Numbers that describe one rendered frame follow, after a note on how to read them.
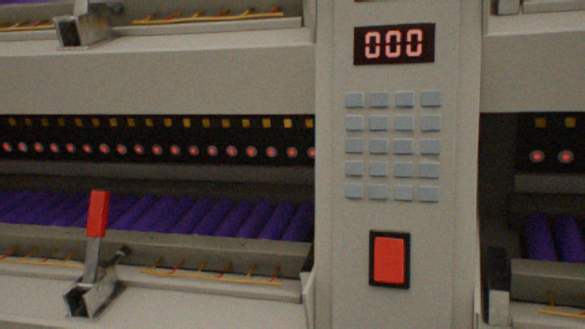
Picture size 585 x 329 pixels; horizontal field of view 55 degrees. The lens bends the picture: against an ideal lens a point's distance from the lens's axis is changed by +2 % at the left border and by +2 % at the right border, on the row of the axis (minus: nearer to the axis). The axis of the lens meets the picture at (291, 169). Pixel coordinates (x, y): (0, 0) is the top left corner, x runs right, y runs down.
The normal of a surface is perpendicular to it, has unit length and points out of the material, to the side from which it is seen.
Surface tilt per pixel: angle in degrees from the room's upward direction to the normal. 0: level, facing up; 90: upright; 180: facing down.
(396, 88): 90
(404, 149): 90
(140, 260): 111
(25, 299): 21
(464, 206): 90
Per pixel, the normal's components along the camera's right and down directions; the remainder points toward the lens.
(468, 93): -0.30, 0.07
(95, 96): -0.29, 0.43
